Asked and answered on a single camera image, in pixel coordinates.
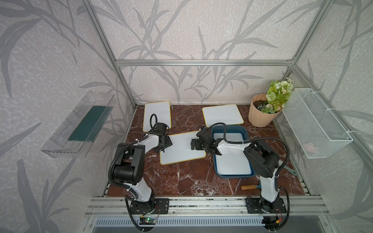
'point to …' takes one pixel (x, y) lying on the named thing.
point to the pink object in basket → (310, 147)
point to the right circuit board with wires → (271, 222)
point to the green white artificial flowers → (277, 95)
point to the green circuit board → (150, 220)
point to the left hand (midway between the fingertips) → (167, 144)
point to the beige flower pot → (258, 118)
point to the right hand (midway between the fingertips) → (195, 143)
